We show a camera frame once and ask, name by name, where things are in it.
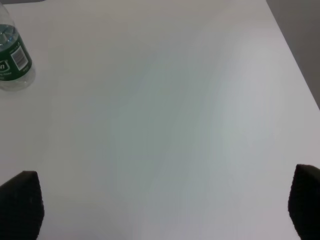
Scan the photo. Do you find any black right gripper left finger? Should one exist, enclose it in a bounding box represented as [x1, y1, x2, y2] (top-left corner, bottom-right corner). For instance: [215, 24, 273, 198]
[0, 171, 45, 240]

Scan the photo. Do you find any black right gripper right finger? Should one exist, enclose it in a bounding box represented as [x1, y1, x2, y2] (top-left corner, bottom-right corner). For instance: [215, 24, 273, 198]
[288, 164, 320, 240]

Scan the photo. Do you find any clear green label water bottle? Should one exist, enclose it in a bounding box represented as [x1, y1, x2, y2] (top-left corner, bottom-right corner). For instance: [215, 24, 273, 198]
[0, 4, 36, 92]

